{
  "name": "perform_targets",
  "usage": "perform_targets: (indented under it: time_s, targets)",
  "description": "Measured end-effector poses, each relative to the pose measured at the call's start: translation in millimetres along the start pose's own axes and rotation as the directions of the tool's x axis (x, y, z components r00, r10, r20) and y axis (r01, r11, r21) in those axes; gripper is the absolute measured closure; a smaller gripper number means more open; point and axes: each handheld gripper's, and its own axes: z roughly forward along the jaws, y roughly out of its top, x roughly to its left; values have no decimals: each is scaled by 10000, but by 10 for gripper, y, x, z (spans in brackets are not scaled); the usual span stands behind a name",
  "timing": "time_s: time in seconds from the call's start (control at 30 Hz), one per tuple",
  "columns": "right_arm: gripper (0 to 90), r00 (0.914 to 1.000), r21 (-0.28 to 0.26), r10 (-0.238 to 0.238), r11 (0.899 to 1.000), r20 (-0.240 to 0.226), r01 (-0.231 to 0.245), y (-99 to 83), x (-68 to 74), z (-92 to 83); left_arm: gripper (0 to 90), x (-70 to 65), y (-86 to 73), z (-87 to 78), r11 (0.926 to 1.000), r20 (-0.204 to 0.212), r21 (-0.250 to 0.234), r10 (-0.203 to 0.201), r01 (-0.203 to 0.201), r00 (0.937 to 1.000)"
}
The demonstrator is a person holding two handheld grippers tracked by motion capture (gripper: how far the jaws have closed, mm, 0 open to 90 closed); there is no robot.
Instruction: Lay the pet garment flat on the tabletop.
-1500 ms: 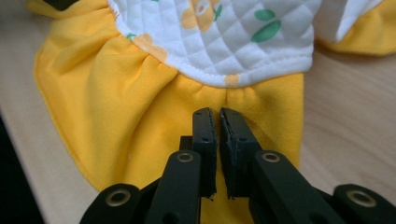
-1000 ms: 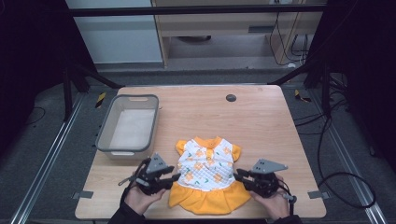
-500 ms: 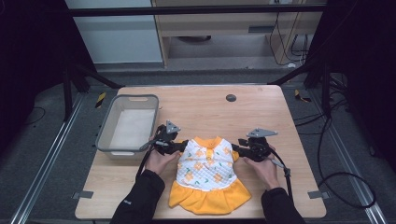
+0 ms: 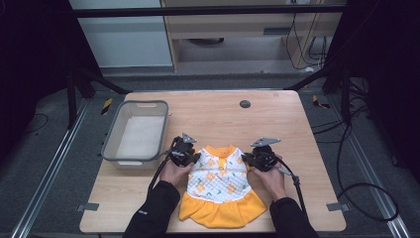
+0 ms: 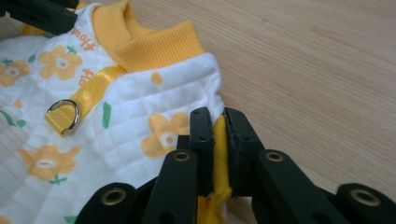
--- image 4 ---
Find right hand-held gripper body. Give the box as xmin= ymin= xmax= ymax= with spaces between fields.
xmin=250 ymin=137 xmax=282 ymax=174

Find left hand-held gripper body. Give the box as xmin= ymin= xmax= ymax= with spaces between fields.
xmin=169 ymin=132 xmax=199 ymax=168

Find white and orange baby dress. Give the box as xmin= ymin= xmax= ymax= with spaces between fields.
xmin=177 ymin=144 xmax=268 ymax=230

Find person's left hand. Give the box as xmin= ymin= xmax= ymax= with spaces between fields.
xmin=159 ymin=159 xmax=194 ymax=194

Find person's right hand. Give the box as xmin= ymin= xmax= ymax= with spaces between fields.
xmin=248 ymin=158 xmax=288 ymax=202

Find grey plastic basket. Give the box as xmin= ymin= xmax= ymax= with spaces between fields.
xmin=100 ymin=99 xmax=170 ymax=173

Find yellow and black floor tape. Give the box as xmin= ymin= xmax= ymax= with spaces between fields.
xmin=311 ymin=94 xmax=332 ymax=110
xmin=100 ymin=97 xmax=114 ymax=116

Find grey tape strip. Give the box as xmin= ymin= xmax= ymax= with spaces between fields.
xmin=325 ymin=201 xmax=351 ymax=213
xmin=75 ymin=201 xmax=100 ymax=213

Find black metal stand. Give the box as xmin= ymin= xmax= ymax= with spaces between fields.
xmin=63 ymin=62 xmax=133 ymax=131
xmin=283 ymin=62 xmax=353 ymax=125

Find white cabinet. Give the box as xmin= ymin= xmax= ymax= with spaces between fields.
xmin=69 ymin=0 xmax=174 ymax=69

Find light wooden desk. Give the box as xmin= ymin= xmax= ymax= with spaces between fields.
xmin=159 ymin=0 xmax=347 ymax=72

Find black curtain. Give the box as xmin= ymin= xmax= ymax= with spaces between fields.
xmin=0 ymin=0 xmax=102 ymax=163
xmin=325 ymin=0 xmax=420 ymax=184

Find left hand-held gripper cable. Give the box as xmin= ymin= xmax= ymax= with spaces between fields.
xmin=146 ymin=149 xmax=175 ymax=200

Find hand-held gripper cable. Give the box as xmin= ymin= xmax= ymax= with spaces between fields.
xmin=146 ymin=149 xmax=175 ymax=200
xmin=274 ymin=156 xmax=310 ymax=222

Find right hand-held gripper cable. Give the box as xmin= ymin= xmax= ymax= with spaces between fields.
xmin=274 ymin=156 xmax=310 ymax=222

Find aluminium floor rail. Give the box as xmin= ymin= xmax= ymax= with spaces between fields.
xmin=9 ymin=98 xmax=92 ymax=238
xmin=329 ymin=94 xmax=413 ymax=238

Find bundle of black cables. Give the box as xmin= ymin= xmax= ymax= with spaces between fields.
xmin=311 ymin=77 xmax=375 ymax=145

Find hanging black desk cables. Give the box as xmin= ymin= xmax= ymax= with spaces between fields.
xmin=284 ymin=12 xmax=329 ymax=71

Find black looped floor cable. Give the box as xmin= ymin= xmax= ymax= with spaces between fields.
xmin=336 ymin=123 xmax=400 ymax=222

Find thin black floor cable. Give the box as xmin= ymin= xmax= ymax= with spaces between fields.
xmin=24 ymin=112 xmax=50 ymax=135

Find black horizontal frame bar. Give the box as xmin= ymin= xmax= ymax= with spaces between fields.
xmin=69 ymin=4 xmax=347 ymax=19

